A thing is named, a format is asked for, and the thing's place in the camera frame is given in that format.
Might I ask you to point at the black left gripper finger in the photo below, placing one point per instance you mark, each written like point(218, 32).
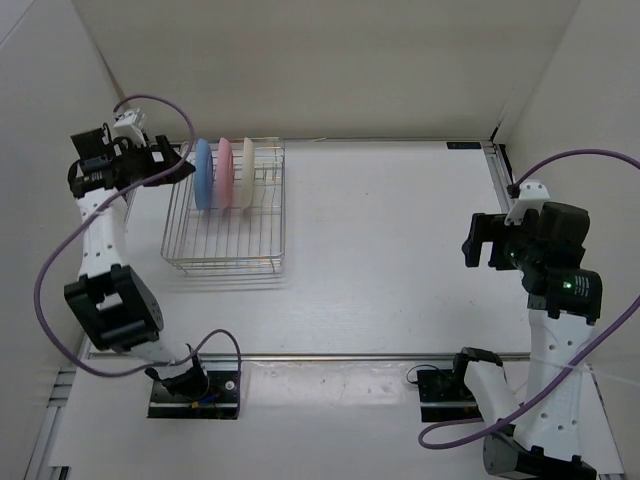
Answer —
point(179, 150)
point(183, 172)

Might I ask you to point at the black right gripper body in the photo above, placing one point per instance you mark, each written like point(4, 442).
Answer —
point(511, 243)

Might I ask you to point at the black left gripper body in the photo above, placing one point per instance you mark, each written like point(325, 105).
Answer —
point(138, 163)

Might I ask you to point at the blue plastic plate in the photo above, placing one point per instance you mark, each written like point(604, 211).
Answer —
point(203, 176)

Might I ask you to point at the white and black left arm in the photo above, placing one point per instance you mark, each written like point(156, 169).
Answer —
point(116, 309)

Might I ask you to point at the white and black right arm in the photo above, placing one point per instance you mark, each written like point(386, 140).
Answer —
point(564, 303)

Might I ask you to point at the pink plastic plate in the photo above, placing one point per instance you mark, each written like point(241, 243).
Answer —
point(224, 174)

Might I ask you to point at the cream plastic plate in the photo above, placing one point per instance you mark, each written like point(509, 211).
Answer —
point(248, 172)

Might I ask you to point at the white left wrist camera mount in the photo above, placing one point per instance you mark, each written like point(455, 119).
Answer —
point(131, 125)

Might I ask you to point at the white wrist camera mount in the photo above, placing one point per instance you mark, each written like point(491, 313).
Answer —
point(527, 195)
point(131, 125)

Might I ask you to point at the aluminium table frame rail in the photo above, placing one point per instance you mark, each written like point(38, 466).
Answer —
point(500, 174)

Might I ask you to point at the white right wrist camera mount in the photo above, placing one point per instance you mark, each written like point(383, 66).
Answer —
point(527, 195)

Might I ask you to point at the chrome wire dish rack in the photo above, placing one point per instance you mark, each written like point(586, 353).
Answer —
point(233, 241)

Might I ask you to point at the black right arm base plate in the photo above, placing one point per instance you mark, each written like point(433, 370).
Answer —
point(442, 396)

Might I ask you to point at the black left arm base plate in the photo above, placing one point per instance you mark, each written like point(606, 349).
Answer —
point(220, 395)

